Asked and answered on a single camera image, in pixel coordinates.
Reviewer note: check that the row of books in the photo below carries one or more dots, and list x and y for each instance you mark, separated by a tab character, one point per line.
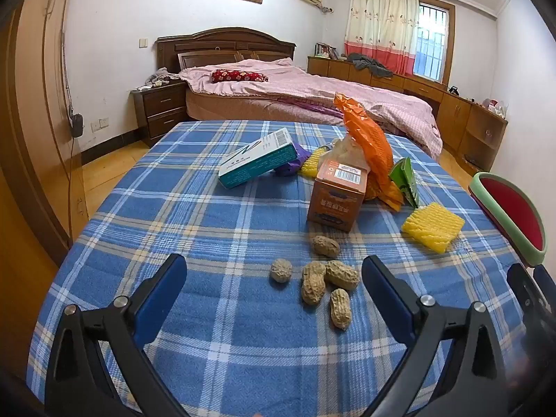
326	51

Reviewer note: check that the clear plastic wrapper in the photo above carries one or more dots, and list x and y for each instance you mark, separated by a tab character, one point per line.
345	152

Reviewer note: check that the small black object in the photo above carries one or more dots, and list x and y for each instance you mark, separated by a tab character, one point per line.
454	90

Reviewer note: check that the white wall socket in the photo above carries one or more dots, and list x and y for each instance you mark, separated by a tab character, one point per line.
99	125

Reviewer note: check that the barred window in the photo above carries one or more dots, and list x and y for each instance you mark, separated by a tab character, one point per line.
432	39

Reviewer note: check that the peanut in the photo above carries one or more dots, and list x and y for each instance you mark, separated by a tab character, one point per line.
326	246
313	284
340	308
343	274
280	271

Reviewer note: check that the teal and white carton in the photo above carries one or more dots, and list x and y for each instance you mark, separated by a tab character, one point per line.
256	160

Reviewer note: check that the brown cardboard box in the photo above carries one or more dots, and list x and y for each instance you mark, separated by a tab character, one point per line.
334	202

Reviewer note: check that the black device on shelf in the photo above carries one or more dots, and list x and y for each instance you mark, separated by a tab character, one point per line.
472	161

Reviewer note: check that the blue plaid tablecloth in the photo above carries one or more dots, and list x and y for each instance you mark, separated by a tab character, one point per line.
217	234

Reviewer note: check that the dark wooden bed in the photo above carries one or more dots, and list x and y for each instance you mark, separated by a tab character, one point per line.
226	45

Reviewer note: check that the grey clutter pile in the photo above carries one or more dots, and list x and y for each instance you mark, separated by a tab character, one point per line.
160	79

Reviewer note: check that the red bin with green rim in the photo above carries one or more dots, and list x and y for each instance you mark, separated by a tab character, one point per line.
514	208

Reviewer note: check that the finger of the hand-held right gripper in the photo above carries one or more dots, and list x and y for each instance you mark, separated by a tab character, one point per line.
523	291
546	282

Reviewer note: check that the orange plastic bag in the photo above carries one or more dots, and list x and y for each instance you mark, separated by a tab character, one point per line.
365	139

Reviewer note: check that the white and red containers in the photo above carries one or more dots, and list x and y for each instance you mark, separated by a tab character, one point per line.
495	107

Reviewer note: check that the dark wooden nightstand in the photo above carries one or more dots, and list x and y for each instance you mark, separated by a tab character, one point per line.
160	110

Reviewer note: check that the purple bed sheet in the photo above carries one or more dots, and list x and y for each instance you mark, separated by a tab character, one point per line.
312	106

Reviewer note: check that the red floral pillow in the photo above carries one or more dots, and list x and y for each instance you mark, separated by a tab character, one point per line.
239	76

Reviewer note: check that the green paper wrapper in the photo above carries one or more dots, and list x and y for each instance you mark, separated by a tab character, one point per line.
404	180

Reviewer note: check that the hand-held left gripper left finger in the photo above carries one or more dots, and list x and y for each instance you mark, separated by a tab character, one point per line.
163	293

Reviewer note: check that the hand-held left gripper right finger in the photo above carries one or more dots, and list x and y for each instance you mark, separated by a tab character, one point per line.
384	295

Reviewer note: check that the purple plastic wrapper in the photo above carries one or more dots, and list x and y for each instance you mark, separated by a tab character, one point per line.
292	163

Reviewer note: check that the cream and red curtain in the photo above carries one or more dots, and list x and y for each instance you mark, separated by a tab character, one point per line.
378	21

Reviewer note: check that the yellow foam net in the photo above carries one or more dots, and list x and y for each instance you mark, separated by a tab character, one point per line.
312	164
432	228

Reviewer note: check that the pink checked duvet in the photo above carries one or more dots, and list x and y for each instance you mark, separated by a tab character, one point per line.
304	82

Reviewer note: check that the grey clothes pile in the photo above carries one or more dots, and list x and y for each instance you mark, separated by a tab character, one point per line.
369	64

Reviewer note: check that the light wooden cabinet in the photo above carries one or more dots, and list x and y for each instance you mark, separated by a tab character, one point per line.
451	113

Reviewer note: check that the black charger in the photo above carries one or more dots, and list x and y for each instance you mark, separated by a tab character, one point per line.
78	125

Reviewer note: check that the orange yellow snack wrapper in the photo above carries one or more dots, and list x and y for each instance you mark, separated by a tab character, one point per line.
388	195

